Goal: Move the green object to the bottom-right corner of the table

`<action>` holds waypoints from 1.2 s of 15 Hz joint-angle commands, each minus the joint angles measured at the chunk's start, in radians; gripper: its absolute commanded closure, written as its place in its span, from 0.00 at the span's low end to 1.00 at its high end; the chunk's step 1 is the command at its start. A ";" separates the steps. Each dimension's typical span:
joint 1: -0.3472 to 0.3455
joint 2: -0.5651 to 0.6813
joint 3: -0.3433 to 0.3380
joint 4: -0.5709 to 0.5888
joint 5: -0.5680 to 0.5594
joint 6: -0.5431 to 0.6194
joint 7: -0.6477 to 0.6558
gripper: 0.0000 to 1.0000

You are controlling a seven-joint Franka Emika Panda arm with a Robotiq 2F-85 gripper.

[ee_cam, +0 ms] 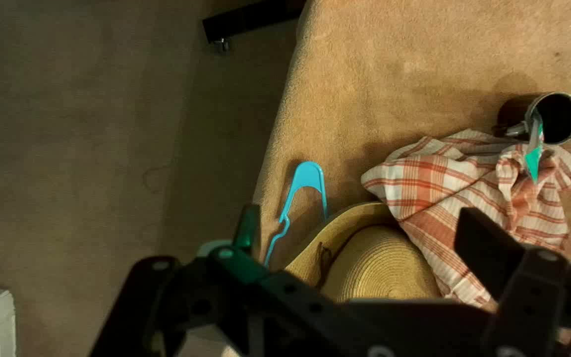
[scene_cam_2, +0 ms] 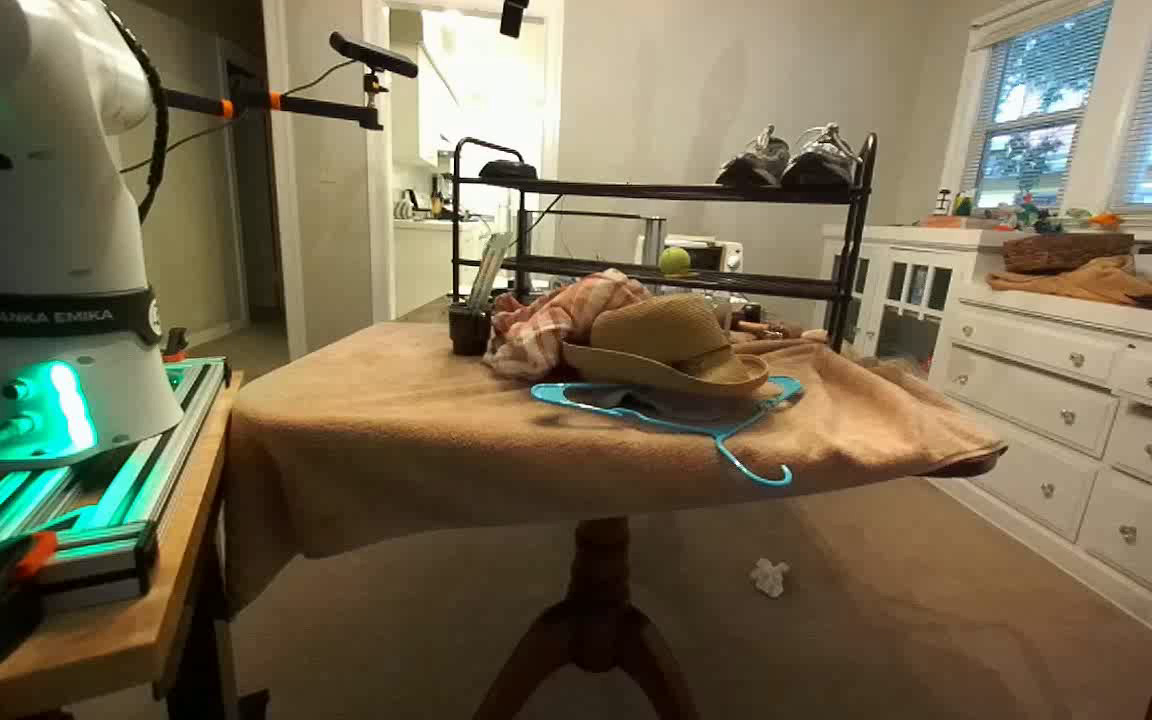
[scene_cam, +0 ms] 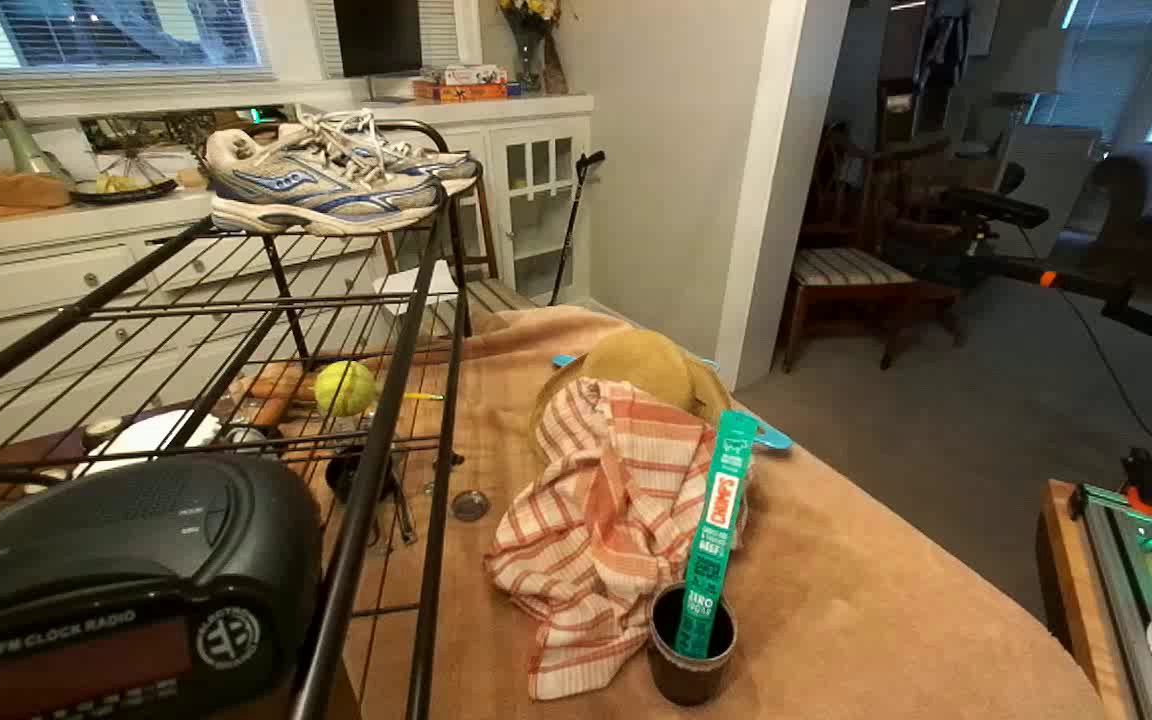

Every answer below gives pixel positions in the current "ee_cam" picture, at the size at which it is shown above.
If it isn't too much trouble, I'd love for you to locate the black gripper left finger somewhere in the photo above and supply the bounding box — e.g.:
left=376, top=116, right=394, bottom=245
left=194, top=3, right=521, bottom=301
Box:
left=89, top=204, right=392, bottom=357

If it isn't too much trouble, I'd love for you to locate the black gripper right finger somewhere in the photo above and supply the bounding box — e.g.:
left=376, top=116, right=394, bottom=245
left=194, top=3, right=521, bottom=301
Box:
left=453, top=208, right=571, bottom=357

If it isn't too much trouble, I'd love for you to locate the blue plastic hanger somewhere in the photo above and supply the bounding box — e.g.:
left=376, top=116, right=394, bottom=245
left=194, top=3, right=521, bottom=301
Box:
left=263, top=160, right=328, bottom=265

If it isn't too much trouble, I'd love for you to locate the woven straw hat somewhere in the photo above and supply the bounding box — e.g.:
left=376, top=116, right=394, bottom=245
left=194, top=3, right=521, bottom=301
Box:
left=285, top=202, right=439, bottom=301

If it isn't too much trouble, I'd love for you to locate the red white plaid cloth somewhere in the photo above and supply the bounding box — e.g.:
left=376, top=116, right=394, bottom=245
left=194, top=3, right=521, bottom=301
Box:
left=360, top=128, right=571, bottom=309

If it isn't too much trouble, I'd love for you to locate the dark metal cup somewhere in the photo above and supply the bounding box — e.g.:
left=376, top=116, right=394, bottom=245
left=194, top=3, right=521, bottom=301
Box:
left=495, top=93, right=571, bottom=144

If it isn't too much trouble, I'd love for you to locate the tan table cover cloth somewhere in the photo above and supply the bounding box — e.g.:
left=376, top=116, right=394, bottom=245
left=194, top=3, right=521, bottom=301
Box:
left=253, top=0, right=571, bottom=255

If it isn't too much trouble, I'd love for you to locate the black table leg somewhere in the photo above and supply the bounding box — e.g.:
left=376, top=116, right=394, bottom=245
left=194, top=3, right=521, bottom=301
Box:
left=202, top=0, right=307, bottom=53

